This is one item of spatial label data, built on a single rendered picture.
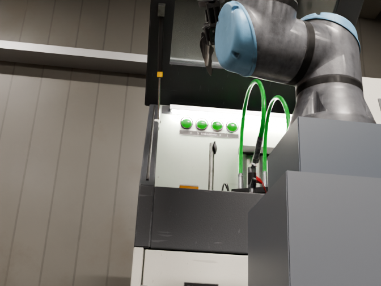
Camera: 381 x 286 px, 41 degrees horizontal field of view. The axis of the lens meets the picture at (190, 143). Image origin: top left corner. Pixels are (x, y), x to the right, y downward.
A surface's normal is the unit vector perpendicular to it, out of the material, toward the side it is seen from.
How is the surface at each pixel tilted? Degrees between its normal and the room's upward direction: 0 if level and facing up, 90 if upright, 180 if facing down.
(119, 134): 90
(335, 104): 73
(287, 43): 115
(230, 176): 90
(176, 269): 90
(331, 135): 90
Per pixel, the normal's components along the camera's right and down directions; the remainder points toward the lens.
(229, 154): 0.10, -0.37
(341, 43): 0.33, -0.34
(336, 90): -0.04, -0.64
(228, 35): -0.96, -0.03
